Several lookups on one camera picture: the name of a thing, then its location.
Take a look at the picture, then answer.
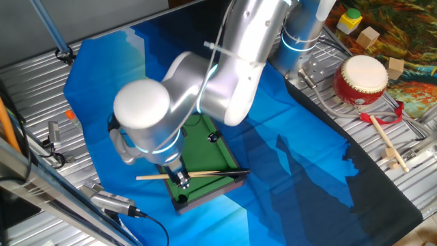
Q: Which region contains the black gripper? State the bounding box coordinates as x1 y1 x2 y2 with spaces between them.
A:
167 162 191 190

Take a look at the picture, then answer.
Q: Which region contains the wooden pool cue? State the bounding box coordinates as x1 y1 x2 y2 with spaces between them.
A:
135 169 251 181

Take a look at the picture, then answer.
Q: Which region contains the mini green pool table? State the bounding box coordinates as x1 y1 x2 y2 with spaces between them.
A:
156 114 250 216

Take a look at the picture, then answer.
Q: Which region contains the blue mountain print cloth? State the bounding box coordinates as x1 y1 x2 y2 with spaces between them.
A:
64 0 424 246

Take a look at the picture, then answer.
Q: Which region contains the orange pole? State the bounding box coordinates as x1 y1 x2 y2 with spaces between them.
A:
0 97 22 155

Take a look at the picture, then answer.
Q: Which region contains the blue grey pole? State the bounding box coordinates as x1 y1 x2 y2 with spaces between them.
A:
29 0 78 66

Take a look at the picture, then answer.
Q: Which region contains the wooden drumstick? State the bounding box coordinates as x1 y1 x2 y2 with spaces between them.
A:
369 115 410 174

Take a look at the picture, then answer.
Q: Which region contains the yellow box green button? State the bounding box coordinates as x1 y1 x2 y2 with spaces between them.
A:
337 8 363 36

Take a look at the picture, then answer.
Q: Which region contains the large wooden cube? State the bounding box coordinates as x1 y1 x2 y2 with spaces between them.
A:
385 57 406 81
356 26 380 50

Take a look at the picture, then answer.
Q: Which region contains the colourful painted cloth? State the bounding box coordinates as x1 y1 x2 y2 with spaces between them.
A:
324 0 437 119

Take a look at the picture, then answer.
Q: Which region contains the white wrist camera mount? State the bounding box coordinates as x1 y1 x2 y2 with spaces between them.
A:
109 128 144 166

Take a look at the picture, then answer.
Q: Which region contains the silver camera with cable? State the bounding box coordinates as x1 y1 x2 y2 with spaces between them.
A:
89 189 171 246

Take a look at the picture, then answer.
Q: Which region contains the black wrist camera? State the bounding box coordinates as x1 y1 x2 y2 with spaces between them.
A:
107 112 121 133

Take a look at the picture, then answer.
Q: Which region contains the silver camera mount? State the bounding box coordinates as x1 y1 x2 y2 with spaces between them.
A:
40 136 75 165

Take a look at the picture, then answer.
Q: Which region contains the aluminium frame bar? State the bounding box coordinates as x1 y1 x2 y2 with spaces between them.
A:
0 136 141 246

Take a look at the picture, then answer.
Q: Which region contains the silver ribbed camera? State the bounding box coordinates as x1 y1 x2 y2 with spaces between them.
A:
47 120 63 150

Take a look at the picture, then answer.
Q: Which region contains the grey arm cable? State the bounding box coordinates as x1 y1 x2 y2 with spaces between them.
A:
153 0 237 153

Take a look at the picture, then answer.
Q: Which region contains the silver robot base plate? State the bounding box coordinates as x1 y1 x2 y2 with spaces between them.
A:
285 51 329 83

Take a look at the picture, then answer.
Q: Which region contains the grey hose with connector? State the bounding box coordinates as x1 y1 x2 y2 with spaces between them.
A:
298 68 435 137

